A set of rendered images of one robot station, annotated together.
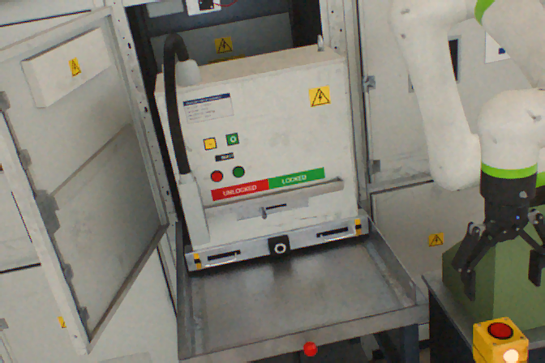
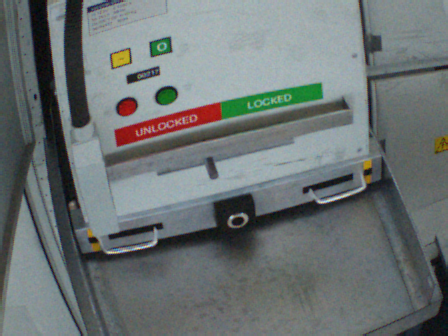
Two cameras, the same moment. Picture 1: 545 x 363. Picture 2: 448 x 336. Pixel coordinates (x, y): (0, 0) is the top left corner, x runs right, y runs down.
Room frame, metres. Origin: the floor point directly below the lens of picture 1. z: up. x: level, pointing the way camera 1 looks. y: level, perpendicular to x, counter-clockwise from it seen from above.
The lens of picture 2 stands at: (0.26, 0.10, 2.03)
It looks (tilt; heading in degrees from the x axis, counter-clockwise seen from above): 44 degrees down; 354
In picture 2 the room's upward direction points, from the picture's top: 7 degrees counter-clockwise
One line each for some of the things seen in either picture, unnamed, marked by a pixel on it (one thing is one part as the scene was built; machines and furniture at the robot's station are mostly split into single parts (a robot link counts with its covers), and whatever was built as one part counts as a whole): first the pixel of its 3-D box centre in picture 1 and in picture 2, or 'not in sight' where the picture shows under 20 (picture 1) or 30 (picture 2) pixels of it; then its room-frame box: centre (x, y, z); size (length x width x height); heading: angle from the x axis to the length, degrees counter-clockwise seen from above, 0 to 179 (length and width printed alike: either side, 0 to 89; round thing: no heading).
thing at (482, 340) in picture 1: (499, 348); not in sight; (0.85, -0.44, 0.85); 0.08 x 0.08 x 0.10; 5
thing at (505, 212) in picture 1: (505, 217); not in sight; (0.85, -0.44, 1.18); 0.08 x 0.07 x 0.09; 95
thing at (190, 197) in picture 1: (194, 209); (92, 176); (1.26, 0.19, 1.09); 0.08 x 0.05 x 0.17; 4
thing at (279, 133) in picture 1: (265, 164); (217, 79); (1.34, -0.01, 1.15); 0.48 x 0.01 x 0.48; 94
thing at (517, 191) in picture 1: (506, 181); not in sight; (0.86, -0.44, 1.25); 0.12 x 0.09 x 0.06; 5
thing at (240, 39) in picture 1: (224, 48); not in sight; (2.30, 0.07, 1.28); 0.58 x 0.02 x 0.19; 95
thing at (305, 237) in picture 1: (276, 239); (229, 198); (1.36, -0.01, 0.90); 0.54 x 0.05 x 0.06; 94
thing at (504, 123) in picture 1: (515, 129); not in sight; (0.85, -0.44, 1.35); 0.13 x 0.11 x 0.14; 90
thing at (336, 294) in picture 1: (281, 262); (234, 235); (1.35, -0.01, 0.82); 0.68 x 0.62 x 0.06; 5
